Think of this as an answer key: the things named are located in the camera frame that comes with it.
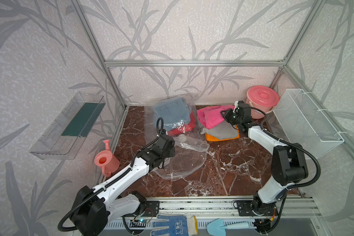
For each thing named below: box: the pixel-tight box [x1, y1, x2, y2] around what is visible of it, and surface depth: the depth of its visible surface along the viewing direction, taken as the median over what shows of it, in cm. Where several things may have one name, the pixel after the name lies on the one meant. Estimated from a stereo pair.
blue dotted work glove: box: [149, 213, 199, 236], surface depth 71 cm
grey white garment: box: [200, 120, 239, 140], surface depth 100 cm
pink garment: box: [196, 105, 236, 130], surface depth 92 cm
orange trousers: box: [205, 124, 240, 142], surface depth 101 cm
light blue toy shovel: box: [206, 218, 251, 236], surface depth 70 cm
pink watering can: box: [94, 139, 120, 177], surface depth 82 cm
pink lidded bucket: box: [245, 85, 280, 120], surface depth 103 cm
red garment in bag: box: [167, 111, 196, 137], surface depth 101 cm
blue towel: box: [153, 98, 191, 133], surface depth 104 cm
